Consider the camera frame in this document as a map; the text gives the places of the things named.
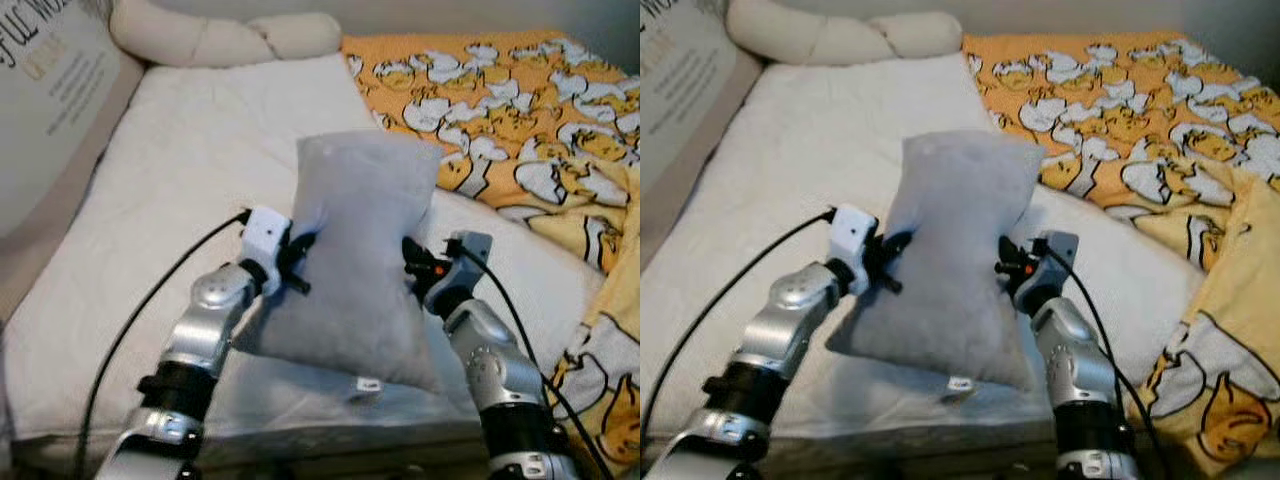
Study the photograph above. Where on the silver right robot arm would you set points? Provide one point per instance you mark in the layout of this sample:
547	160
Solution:
1085	375
495	370

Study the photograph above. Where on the long beige knotted cushion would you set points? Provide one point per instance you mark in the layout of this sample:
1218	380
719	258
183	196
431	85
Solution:
820	32
200	35

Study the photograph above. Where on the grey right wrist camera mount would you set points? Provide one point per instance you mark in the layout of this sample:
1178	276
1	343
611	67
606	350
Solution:
1060	255
470	255

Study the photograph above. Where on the large printed beige pillow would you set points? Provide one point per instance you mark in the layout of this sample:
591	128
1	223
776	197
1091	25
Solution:
50	110
680	100

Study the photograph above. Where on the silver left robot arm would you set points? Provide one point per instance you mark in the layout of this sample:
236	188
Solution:
790	320
205	320

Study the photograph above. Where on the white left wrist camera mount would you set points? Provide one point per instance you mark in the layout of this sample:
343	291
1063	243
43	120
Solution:
850	233
262	235

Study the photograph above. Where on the yellow egg cartoon blanket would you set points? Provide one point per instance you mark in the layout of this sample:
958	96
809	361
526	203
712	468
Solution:
520	110
1130	110

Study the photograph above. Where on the white quilted mattress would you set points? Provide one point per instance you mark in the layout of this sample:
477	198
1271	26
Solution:
180	170
790	160

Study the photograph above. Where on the small grey pillow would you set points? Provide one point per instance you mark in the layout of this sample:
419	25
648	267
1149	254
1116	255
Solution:
950	260
360	260

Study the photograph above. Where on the grey fabric bed frame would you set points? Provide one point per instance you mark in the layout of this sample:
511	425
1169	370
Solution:
930	462
330	455

